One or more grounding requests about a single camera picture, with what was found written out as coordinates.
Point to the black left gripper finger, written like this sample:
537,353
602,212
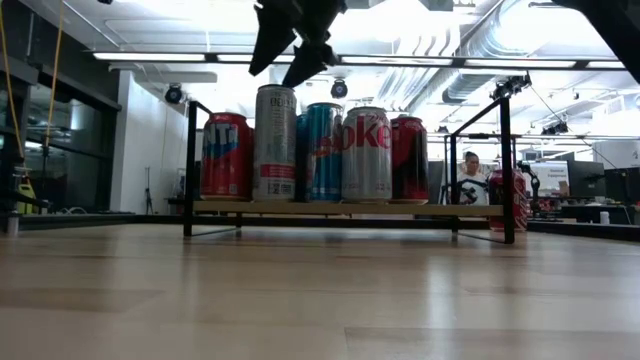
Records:
305,65
272,40

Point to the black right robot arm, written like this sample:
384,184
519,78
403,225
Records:
620,25

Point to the black tripod stand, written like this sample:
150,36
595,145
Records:
148,192

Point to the black monitor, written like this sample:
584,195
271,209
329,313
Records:
585,180
622,186

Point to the overhead LED light bar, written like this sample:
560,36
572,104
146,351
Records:
150,56

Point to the black track light cluster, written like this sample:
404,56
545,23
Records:
502,90
550,130

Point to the blue silver Red Bull can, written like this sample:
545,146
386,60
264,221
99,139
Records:
324,165
301,160

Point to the person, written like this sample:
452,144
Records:
472,162

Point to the yellow-green plug device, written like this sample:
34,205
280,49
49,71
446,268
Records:
27,192

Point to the wooden shelf with black frame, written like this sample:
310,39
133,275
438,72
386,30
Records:
350,208

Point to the black ceiling spotlight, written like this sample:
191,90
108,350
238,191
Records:
173,94
339,89

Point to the silver Diet Coke can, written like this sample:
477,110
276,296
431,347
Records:
367,170

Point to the black panel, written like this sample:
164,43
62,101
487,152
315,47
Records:
436,182

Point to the orange Fanta can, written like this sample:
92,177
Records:
225,165

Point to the white sign board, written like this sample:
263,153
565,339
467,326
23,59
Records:
555,175

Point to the white cup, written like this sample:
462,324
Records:
605,218
12,225

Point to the red Coca-Cola can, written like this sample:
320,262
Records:
410,165
520,200

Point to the white Celsius can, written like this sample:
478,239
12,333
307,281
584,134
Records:
274,150

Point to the black background robot arm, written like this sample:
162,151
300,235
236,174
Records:
534,185

